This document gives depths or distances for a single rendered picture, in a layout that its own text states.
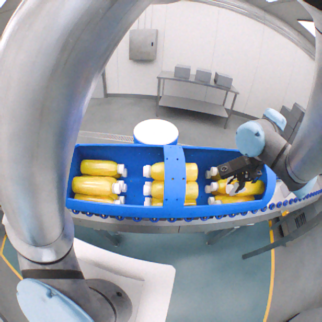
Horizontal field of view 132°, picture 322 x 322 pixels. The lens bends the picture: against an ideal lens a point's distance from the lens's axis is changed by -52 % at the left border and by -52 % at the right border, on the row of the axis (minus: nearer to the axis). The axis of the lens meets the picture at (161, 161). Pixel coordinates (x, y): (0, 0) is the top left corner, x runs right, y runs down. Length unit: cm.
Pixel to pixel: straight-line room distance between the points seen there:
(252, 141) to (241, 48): 359
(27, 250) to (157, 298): 32
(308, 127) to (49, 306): 34
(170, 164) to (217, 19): 359
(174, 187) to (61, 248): 35
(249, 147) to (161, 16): 359
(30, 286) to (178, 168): 46
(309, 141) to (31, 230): 29
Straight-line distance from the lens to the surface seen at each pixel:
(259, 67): 405
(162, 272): 41
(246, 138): 32
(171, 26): 367
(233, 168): 47
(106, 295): 32
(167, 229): 73
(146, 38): 352
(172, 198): 45
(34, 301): 22
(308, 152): 20
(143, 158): 67
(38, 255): 20
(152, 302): 42
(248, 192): 64
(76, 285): 23
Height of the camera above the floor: 156
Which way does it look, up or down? 46 degrees down
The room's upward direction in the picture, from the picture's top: 5 degrees clockwise
